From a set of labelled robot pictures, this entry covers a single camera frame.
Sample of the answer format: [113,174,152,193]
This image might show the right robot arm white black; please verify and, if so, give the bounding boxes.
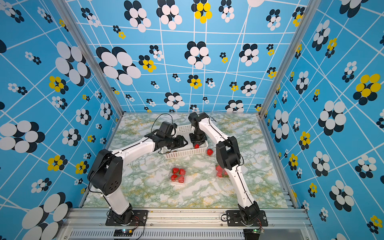
[188,113,263,226]

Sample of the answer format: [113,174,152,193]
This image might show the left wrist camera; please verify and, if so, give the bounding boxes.
[159,122,177,137]

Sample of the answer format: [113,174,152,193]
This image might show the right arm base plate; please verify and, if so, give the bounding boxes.
[221,210,269,228]

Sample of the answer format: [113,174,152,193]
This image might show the white perforated plastic basket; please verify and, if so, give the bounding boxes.
[160,125,209,159]

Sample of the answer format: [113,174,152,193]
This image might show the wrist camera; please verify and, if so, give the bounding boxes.
[188,112,200,124]
[159,122,177,137]

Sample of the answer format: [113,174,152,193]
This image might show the clear plastic clamshell container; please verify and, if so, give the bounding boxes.
[169,167,187,184]

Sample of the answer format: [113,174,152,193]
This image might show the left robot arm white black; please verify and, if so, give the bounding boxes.
[88,130,189,226]

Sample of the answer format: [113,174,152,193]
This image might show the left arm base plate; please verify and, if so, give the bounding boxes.
[105,210,149,227]

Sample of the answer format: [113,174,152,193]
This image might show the green circuit board left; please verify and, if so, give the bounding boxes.
[114,229,134,238]

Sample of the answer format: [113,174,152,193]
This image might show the circuit board right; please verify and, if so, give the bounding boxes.
[243,229,264,240]

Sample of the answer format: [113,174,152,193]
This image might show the right aluminium corner post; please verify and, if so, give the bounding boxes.
[260,0,321,119]

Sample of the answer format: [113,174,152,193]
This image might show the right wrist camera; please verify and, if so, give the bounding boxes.
[188,112,200,124]

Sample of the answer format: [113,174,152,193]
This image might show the left aluminium corner post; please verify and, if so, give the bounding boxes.
[53,1,124,118]

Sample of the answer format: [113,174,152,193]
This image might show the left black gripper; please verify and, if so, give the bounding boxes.
[165,134,190,149]

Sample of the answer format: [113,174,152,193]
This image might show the aluminium front frame rail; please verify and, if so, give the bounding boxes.
[57,208,317,240]

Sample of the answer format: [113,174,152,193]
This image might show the aluminium corner post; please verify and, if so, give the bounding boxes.
[260,0,321,119]
[53,1,124,118]

